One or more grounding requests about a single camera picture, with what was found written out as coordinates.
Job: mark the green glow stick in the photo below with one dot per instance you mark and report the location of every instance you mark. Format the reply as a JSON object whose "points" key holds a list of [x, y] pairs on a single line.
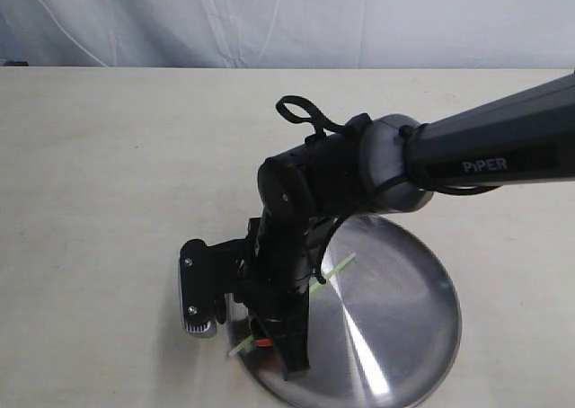
{"points": [[313, 291]]}

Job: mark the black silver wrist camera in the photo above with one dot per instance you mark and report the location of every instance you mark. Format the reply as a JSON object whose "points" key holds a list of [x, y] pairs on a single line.
{"points": [[207, 275]]}

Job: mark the white fabric backdrop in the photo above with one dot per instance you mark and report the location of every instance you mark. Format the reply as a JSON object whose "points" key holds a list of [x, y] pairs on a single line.
{"points": [[293, 33]]}

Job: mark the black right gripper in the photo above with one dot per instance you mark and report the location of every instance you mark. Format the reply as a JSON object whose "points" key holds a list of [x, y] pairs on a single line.
{"points": [[286, 255]]}

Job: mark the round stainless steel plate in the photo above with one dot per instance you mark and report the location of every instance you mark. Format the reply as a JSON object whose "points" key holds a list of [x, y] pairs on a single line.
{"points": [[384, 332]]}

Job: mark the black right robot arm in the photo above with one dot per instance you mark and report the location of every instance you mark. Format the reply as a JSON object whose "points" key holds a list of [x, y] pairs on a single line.
{"points": [[393, 164]]}

